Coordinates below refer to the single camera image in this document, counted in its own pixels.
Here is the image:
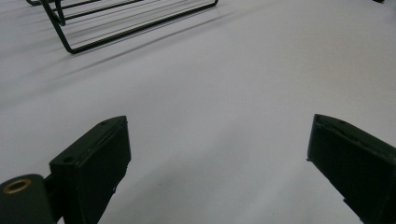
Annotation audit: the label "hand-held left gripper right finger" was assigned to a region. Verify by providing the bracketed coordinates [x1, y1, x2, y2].
[306, 113, 396, 224]

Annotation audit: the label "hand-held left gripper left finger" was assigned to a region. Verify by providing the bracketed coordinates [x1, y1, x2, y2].
[49, 116, 132, 224]

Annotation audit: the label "black wire rack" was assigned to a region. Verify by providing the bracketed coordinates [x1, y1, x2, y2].
[25, 0, 219, 55]

